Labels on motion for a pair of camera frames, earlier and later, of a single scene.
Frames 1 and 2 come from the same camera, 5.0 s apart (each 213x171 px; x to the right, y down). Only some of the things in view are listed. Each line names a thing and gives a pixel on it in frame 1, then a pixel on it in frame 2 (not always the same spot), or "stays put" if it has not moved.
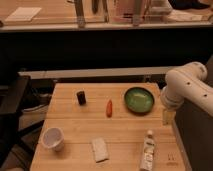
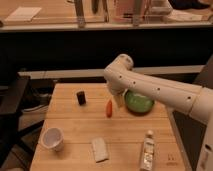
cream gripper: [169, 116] to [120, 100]
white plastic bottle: [148, 154] stays put
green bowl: [139, 100] stays put
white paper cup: [53, 138] stays put
